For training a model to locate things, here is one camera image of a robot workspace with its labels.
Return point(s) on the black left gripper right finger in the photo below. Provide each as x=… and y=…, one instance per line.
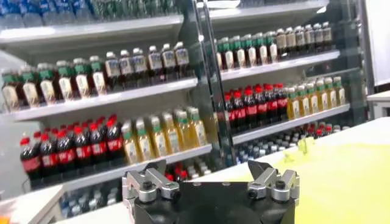
x=274, y=185

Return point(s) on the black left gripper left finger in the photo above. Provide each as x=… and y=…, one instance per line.
x=146, y=185

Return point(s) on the lime green t-shirt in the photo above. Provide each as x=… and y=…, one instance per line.
x=335, y=182

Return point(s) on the yellow juice bottle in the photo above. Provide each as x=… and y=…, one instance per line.
x=331, y=95
x=158, y=141
x=172, y=138
x=293, y=105
x=339, y=93
x=303, y=102
x=131, y=149
x=322, y=98
x=313, y=100
x=198, y=131
x=144, y=145
x=185, y=134

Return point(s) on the red cap cola bottle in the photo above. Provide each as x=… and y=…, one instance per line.
x=48, y=155
x=82, y=149
x=261, y=107
x=251, y=109
x=30, y=158
x=114, y=141
x=98, y=145
x=65, y=152
x=271, y=105
x=239, y=112
x=230, y=114
x=281, y=103

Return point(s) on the drinks cabinet with shelves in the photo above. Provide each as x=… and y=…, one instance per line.
x=274, y=66
x=122, y=96

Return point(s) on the white side table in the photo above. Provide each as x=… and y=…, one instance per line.
x=33, y=204

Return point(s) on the green cap dark tea bottle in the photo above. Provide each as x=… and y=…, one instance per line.
x=261, y=52
x=271, y=51
x=30, y=91
x=81, y=83
x=98, y=80
x=65, y=86
x=47, y=88
x=228, y=58
x=239, y=56
x=218, y=59
x=10, y=94
x=250, y=54

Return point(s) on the white cap beige label bottle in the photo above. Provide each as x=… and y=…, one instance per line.
x=291, y=42
x=281, y=44

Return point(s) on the white table grey frame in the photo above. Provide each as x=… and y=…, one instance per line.
x=379, y=97

